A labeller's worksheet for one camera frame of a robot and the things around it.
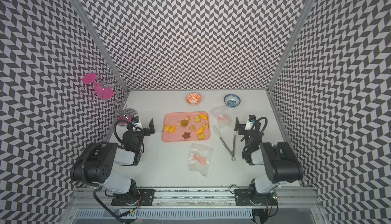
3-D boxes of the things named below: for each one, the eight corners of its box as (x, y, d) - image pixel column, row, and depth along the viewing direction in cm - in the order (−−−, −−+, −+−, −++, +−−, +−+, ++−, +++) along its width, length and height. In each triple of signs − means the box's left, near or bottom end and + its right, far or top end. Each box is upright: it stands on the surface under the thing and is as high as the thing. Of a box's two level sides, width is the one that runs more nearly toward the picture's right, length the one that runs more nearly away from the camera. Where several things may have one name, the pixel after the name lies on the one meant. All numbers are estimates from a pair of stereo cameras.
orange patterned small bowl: (185, 105, 111) (185, 102, 108) (186, 96, 117) (186, 92, 114) (201, 105, 111) (201, 102, 108) (201, 96, 117) (201, 92, 114)
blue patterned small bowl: (224, 107, 109) (225, 103, 106) (223, 98, 115) (224, 94, 111) (240, 107, 109) (241, 103, 106) (238, 98, 115) (239, 94, 111)
